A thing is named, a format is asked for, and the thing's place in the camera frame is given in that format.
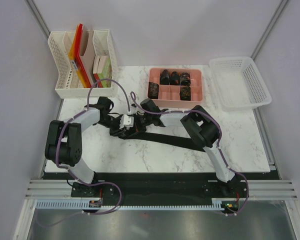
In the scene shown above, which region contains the white slotted cable duct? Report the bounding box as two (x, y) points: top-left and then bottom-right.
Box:
(35, 199), (240, 211)

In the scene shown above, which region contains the rolled tie front right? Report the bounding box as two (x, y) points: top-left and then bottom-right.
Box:
(179, 85), (192, 101)

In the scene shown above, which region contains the beige cardboard folder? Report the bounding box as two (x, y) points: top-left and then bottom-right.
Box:
(80, 26), (96, 86)

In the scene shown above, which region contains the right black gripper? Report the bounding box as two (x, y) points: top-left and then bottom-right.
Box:
(127, 113), (152, 138)

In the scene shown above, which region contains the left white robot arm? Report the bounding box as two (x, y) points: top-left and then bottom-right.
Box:
(44, 96), (133, 198)

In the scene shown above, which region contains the aluminium frame rail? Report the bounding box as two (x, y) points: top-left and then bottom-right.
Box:
(25, 179), (297, 201)

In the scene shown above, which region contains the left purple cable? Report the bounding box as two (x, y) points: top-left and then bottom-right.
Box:
(36, 78), (132, 228)

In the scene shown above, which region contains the green book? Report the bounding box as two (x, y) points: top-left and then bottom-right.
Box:
(97, 55), (112, 88)

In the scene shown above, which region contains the cream desktop file organizer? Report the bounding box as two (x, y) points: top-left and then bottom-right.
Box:
(47, 27), (120, 99)

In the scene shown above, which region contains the purple cable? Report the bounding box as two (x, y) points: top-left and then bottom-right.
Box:
(36, 78), (132, 228)
(129, 90), (250, 217)

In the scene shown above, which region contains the white plastic basket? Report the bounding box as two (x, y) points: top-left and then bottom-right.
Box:
(208, 56), (272, 112)

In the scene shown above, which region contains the cream paperback book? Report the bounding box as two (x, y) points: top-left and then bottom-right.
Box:
(93, 55), (108, 74)

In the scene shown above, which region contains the rolled tie back right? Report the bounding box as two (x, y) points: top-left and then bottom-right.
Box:
(180, 72), (191, 86)

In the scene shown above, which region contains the rolled tie floral left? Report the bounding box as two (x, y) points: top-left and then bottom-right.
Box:
(148, 82), (160, 99)

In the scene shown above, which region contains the pink compartment tray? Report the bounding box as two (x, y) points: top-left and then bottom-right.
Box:
(147, 67), (205, 109)

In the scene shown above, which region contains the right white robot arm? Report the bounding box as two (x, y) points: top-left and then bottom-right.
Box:
(123, 98), (249, 198)

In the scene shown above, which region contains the red orange folder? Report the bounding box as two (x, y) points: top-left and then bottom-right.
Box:
(68, 23), (92, 88)

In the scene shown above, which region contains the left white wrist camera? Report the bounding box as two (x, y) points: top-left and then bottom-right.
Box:
(119, 112), (134, 129)

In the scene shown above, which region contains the rolled tie back middle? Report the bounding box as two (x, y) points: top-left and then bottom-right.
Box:
(170, 71), (180, 86)

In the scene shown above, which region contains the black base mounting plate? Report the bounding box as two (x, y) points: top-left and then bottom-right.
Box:
(70, 171), (249, 210)

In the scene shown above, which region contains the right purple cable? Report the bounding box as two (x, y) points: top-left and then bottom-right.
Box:
(129, 90), (250, 217)

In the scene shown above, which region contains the long black necktie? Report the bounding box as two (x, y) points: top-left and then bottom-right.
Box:
(120, 132), (205, 152)

